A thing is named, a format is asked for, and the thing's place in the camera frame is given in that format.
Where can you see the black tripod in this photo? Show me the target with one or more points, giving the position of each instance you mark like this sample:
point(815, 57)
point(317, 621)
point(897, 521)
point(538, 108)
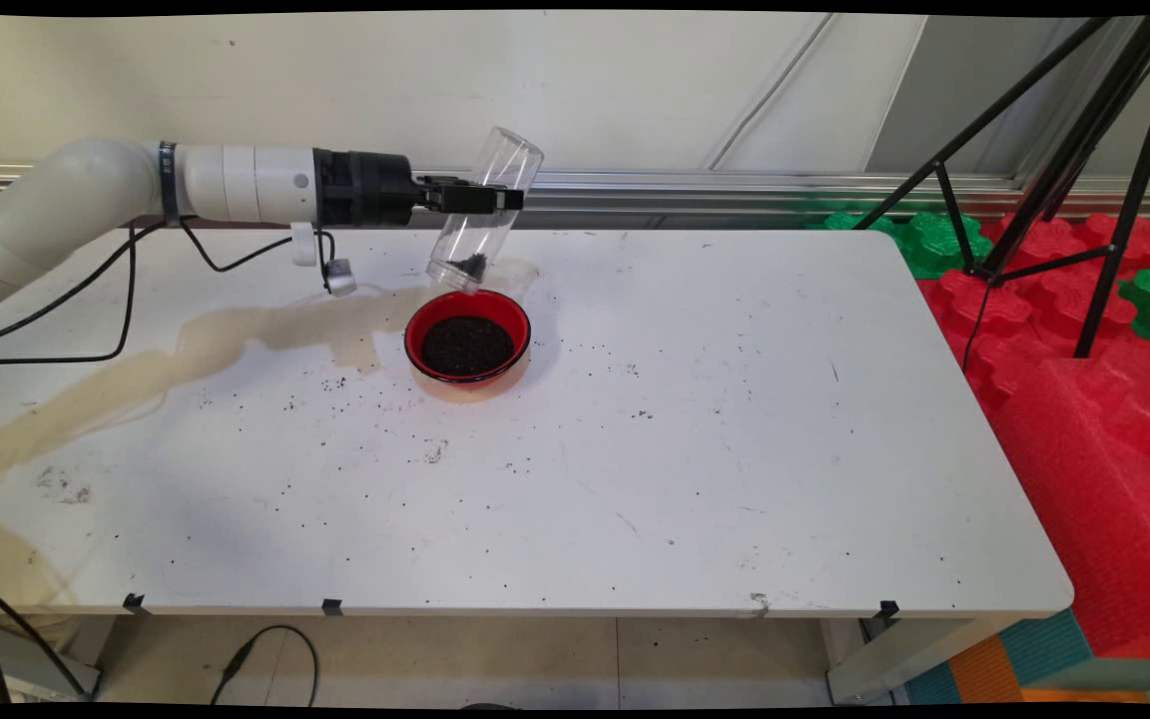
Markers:
point(1074, 150)

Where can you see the black seeds pile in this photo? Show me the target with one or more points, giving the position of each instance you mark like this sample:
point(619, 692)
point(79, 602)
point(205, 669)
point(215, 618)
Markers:
point(467, 348)

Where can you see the red bowl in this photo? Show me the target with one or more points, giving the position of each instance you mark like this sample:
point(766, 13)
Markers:
point(425, 330)

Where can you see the grey table leg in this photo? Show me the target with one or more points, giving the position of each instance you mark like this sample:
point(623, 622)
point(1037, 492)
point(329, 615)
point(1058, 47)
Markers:
point(36, 667)
point(904, 659)

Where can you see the white camera bracket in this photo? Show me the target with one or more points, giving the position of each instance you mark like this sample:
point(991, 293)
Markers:
point(302, 245)

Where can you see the black seeds portion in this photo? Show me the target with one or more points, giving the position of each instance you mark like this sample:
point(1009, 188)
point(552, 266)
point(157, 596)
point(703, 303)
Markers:
point(472, 266)

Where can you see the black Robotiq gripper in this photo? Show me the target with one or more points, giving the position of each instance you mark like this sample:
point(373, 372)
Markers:
point(365, 188)

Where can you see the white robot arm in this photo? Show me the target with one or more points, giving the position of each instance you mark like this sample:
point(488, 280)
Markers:
point(76, 185)

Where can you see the red foam puzzle mat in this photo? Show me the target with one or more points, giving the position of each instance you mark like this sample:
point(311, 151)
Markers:
point(1034, 310)

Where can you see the orange foam mat tile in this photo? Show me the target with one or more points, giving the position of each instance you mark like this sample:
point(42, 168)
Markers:
point(984, 671)

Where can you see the teal foam mat tile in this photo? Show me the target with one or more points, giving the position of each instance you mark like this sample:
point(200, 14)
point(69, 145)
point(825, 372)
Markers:
point(1044, 644)

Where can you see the aluminium rail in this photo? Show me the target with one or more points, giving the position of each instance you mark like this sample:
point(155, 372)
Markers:
point(635, 190)

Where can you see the clear plastic jar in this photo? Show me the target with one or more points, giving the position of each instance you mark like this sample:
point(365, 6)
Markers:
point(510, 160)

